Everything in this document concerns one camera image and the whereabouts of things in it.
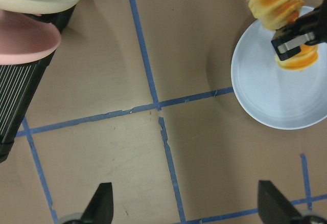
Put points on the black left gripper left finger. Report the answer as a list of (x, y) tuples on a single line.
[(100, 207)]

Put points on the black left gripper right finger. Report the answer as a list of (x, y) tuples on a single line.
[(273, 206)]

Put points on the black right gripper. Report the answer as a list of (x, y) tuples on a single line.
[(309, 29)]

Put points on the orange swirled bread roll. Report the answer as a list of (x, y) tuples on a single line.
[(275, 14)]

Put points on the blue plate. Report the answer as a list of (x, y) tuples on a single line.
[(275, 97)]

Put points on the pink plate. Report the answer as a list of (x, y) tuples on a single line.
[(25, 40)]

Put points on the black dish rack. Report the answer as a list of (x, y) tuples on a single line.
[(20, 81)]

